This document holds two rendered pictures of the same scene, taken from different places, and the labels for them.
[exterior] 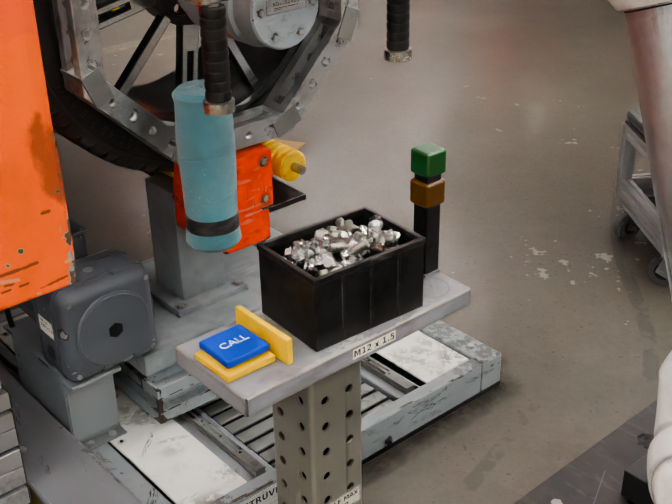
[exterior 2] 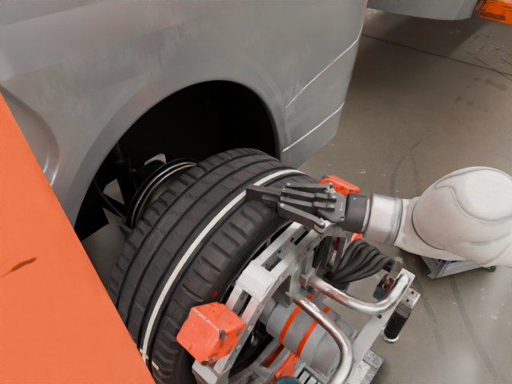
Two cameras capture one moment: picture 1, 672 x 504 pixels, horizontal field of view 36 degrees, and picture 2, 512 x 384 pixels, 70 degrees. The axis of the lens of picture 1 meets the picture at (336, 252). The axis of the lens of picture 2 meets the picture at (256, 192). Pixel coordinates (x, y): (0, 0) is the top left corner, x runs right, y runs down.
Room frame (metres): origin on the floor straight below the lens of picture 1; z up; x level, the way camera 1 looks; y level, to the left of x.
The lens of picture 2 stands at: (1.20, 0.32, 1.72)
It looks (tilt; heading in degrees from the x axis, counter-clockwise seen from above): 44 degrees down; 351
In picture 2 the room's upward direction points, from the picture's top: straight up
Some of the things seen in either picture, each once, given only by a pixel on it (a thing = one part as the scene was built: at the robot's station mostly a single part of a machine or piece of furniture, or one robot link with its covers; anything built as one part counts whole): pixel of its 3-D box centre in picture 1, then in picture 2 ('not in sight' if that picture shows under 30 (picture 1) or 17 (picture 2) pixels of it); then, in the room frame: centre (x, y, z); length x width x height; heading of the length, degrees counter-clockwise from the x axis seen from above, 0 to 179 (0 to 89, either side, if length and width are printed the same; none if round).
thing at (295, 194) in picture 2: not in sight; (307, 199); (1.69, 0.14, 1.19); 0.11 x 0.01 x 0.04; 64
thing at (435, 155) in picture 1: (428, 160); not in sight; (1.42, -0.14, 0.64); 0.04 x 0.04 x 0.04; 40
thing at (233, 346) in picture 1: (234, 348); not in sight; (1.18, 0.14, 0.47); 0.07 x 0.07 x 0.02; 40
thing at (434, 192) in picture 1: (427, 190); not in sight; (1.42, -0.14, 0.59); 0.04 x 0.04 x 0.04; 40
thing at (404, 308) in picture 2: not in sight; (395, 295); (1.60, -0.08, 0.93); 0.09 x 0.05 x 0.05; 40
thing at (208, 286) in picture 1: (187, 244); not in sight; (1.78, 0.29, 0.32); 0.40 x 0.30 x 0.28; 130
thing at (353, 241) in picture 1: (341, 271); not in sight; (1.31, -0.01, 0.51); 0.20 x 0.14 x 0.13; 127
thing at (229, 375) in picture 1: (234, 356); not in sight; (1.18, 0.14, 0.45); 0.08 x 0.08 x 0.01; 40
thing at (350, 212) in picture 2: not in sight; (340, 210); (1.65, 0.08, 1.19); 0.09 x 0.08 x 0.07; 65
